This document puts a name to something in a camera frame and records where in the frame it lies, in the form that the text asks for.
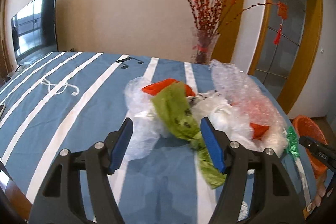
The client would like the orange trash basket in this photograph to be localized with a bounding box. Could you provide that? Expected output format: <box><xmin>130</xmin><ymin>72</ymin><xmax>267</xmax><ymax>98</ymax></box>
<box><xmin>293</xmin><ymin>115</ymin><xmax>328</xmax><ymax>178</ymax></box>

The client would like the green shiny wrapper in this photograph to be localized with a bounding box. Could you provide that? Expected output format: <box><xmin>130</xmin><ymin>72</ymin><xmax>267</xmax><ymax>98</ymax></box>
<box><xmin>285</xmin><ymin>126</ymin><xmax>300</xmax><ymax>159</ymax></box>

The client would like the white paw print bag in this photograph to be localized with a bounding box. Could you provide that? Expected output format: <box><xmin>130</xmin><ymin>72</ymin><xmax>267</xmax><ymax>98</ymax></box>
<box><xmin>187</xmin><ymin>90</ymin><xmax>221</xmax><ymax>107</ymax></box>

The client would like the frosted glass sliding door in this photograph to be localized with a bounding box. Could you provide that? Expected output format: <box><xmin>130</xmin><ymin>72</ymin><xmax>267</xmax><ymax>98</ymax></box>
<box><xmin>254</xmin><ymin>0</ymin><xmax>306</xmax><ymax>98</ymax></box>

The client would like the orange plastic bag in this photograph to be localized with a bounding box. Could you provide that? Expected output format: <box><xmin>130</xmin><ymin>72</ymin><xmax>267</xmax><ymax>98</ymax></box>
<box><xmin>231</xmin><ymin>99</ymin><xmax>270</xmax><ymax>140</ymax></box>

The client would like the blue striped tablecloth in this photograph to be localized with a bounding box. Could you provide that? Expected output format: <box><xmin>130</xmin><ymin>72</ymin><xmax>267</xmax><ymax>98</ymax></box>
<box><xmin>1</xmin><ymin>52</ymin><xmax>316</xmax><ymax>223</ymax></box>

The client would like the glass vase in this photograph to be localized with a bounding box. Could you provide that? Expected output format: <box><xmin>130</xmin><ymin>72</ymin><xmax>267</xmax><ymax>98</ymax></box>
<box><xmin>191</xmin><ymin>28</ymin><xmax>220</xmax><ymax>65</ymax></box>

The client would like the green paw print bag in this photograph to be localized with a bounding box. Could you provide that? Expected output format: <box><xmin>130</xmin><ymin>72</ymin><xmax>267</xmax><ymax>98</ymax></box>
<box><xmin>151</xmin><ymin>82</ymin><xmax>226</xmax><ymax>189</ymax></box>

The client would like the red plastic bag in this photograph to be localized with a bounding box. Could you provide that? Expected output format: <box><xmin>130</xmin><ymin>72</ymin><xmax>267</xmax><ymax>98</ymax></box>
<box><xmin>141</xmin><ymin>79</ymin><xmax>195</xmax><ymax>97</ymax></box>

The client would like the clear bubble wrap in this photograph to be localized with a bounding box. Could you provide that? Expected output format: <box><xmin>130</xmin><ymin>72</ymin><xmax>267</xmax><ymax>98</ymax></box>
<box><xmin>210</xmin><ymin>60</ymin><xmax>288</xmax><ymax>157</ymax></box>

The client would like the red knot tassel ornament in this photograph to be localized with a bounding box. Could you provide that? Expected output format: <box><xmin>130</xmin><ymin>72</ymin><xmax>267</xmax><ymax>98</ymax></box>
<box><xmin>273</xmin><ymin>1</ymin><xmax>288</xmax><ymax>46</ymax></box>

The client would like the clear white plastic bag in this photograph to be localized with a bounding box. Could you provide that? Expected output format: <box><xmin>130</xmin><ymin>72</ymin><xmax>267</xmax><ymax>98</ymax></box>
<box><xmin>124</xmin><ymin>77</ymin><xmax>171</xmax><ymax>160</ymax></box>

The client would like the black television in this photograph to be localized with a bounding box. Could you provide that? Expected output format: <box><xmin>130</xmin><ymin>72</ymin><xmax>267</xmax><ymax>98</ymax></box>
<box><xmin>11</xmin><ymin>0</ymin><xmax>58</xmax><ymax>66</ymax></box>

